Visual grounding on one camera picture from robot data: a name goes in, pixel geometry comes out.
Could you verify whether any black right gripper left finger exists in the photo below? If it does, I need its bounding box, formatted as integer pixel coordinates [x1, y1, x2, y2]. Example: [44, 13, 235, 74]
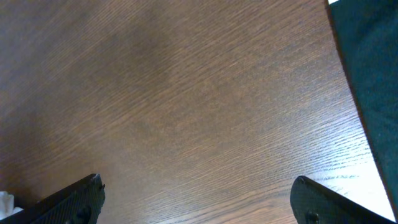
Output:
[1, 174, 105, 224]

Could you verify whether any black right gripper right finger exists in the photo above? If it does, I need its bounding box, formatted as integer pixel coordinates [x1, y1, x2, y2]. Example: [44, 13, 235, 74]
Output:
[290, 175, 395, 224]

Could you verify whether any white t-shirt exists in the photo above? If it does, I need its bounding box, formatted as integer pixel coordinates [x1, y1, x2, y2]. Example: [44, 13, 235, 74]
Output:
[0, 191, 23, 220]

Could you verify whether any dark grey garment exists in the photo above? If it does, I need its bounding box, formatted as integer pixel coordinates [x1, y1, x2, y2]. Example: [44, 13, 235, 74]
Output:
[325, 0, 397, 214]

